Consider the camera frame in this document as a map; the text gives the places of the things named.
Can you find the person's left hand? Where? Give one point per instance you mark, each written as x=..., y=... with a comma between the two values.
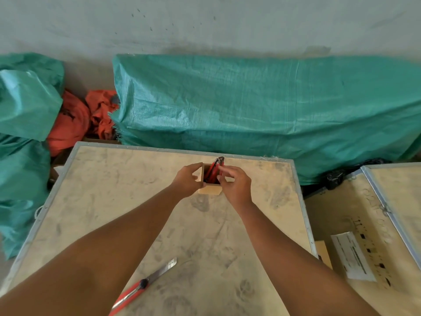
x=184, y=184

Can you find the person's right hand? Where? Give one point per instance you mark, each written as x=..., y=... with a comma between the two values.
x=238, y=189

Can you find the person's right thumb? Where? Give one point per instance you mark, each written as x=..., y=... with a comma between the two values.
x=221, y=180

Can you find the person's left thumb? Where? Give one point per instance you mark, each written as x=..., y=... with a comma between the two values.
x=200, y=185

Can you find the small wooden holder box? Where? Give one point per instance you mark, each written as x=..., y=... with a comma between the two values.
x=210, y=189

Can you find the red utility knife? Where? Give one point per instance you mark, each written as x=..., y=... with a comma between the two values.
x=208, y=176
x=138, y=287
x=218, y=162

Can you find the person's left forearm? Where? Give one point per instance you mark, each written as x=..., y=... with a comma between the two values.
x=98, y=253

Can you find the person's right forearm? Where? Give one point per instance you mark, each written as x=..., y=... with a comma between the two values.
x=296, y=266

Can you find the large green tarp-covered pile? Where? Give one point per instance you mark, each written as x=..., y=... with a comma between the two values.
x=263, y=111

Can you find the plywood crate with metal edging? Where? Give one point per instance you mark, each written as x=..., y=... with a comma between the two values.
x=401, y=200
x=115, y=194

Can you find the black plastic bag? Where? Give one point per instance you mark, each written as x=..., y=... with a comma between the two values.
x=335, y=178

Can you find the orange cloth bundle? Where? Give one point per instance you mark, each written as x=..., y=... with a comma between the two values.
x=69, y=128
x=102, y=111

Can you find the plywood crate with printed marks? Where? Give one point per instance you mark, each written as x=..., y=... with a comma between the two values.
x=348, y=213

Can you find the white paper label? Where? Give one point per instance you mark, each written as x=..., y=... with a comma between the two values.
x=353, y=256

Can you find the green tarp bundle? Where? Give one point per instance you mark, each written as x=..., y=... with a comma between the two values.
x=23, y=111

